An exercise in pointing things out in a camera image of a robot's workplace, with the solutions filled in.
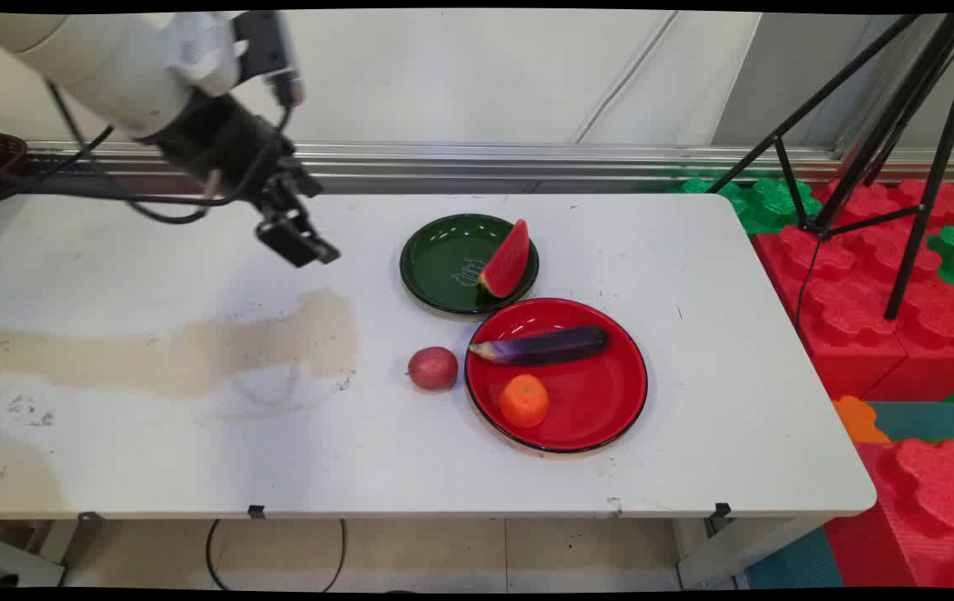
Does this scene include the black floor cable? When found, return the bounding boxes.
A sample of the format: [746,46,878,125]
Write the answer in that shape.
[205,518,347,593]

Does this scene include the large red foam block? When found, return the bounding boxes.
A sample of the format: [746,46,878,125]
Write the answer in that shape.
[752,177,954,402]

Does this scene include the white table leg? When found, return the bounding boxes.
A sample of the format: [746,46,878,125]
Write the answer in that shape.
[675,515,830,590]
[0,521,70,589]

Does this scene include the teal foam mat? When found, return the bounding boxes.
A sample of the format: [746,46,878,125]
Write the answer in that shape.
[745,526,846,590]
[865,372,954,444]

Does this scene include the red toy apple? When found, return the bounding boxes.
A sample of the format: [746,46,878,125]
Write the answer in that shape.
[406,346,460,392]

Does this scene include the red round plate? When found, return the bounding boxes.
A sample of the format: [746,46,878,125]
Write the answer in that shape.
[464,297,649,455]

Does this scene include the black tripod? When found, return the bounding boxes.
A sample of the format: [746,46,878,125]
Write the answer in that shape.
[705,12,954,322]

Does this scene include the toy watermelon slice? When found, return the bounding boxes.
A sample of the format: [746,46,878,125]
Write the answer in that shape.
[477,219,531,300]

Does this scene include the purple toy eggplant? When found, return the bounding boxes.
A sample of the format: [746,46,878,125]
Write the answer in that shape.
[468,326,610,367]

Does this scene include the aluminium wall rail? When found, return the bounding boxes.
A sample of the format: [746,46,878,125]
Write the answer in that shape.
[24,140,954,186]

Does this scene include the green round plate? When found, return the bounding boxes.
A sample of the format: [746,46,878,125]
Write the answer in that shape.
[399,214,540,316]

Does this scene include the wrist camera with white bracket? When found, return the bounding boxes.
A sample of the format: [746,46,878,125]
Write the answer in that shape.
[166,10,307,109]

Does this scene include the orange foam block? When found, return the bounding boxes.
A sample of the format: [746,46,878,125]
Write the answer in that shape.
[830,394,891,444]

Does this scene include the toy orange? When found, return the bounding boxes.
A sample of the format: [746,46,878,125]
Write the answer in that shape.
[498,374,550,430]

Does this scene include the thin black tripod cable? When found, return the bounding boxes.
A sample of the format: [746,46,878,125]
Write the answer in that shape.
[794,237,821,336]

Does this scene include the long black cable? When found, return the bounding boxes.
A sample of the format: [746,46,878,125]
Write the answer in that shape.
[0,29,219,210]

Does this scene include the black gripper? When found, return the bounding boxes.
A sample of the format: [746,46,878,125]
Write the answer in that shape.
[146,90,341,269]

